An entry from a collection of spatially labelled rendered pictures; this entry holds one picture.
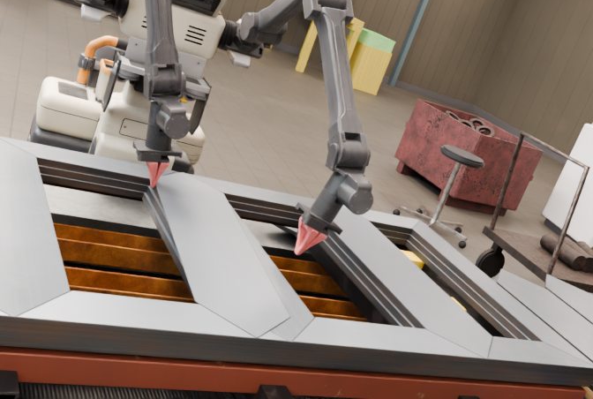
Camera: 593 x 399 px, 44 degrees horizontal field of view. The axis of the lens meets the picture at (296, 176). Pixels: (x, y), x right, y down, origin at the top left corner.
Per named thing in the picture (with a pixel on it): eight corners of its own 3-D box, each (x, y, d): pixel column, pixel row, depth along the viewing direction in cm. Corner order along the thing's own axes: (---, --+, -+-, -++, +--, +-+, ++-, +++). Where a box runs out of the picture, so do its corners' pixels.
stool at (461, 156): (477, 253, 528) (514, 176, 512) (406, 233, 512) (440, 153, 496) (448, 222, 579) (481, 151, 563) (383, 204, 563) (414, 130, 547)
